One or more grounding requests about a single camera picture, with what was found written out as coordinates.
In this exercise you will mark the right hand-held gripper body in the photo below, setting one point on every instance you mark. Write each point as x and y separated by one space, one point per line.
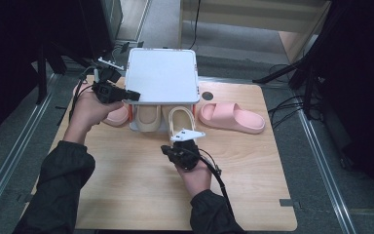
186 156

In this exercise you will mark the person's left hand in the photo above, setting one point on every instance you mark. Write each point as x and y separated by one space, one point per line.
86 112

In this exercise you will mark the person's right hand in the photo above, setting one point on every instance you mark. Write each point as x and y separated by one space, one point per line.
196 180

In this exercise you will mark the black round table grommet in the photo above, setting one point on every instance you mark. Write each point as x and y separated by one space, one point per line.
207 96

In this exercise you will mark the white two-tier shoe rack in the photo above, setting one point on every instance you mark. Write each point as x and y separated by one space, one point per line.
162 74

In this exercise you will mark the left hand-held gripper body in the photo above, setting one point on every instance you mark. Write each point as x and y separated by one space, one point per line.
107 91

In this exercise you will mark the metal floor rail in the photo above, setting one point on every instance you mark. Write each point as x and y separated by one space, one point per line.
16 152
324 169

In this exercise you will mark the black plug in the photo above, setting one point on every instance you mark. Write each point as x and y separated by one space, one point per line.
124 47

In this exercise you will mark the black tripod stand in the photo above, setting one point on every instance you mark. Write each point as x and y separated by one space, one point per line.
41 74
305 65

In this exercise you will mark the cream clog shoe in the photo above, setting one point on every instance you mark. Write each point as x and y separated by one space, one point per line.
180 120
147 118

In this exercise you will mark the dark cabinet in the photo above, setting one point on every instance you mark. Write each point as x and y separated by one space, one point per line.
100 22

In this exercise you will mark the pink slide slipper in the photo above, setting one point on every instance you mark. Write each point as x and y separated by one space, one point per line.
233 117
117 117

